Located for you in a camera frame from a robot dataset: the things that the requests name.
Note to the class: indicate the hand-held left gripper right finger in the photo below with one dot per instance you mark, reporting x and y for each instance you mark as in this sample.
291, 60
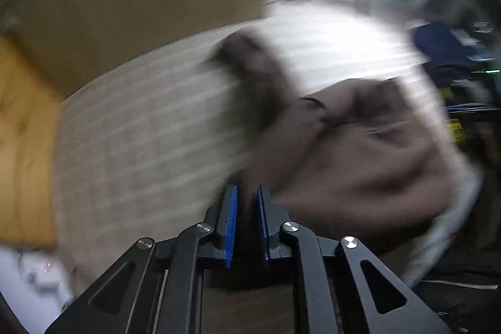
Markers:
262, 220

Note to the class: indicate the white power strip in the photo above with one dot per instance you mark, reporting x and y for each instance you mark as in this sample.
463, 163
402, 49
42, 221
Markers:
43, 275

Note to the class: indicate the brown fleece garment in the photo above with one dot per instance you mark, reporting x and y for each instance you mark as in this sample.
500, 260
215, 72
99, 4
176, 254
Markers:
352, 162

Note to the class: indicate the navy blue garment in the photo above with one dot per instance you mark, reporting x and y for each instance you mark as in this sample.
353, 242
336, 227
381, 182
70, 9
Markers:
442, 40

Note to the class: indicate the orange wooden board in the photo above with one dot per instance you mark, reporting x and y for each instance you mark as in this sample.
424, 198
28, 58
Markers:
23, 146

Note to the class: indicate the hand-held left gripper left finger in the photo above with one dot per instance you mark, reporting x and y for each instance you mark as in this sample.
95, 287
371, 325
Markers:
231, 224

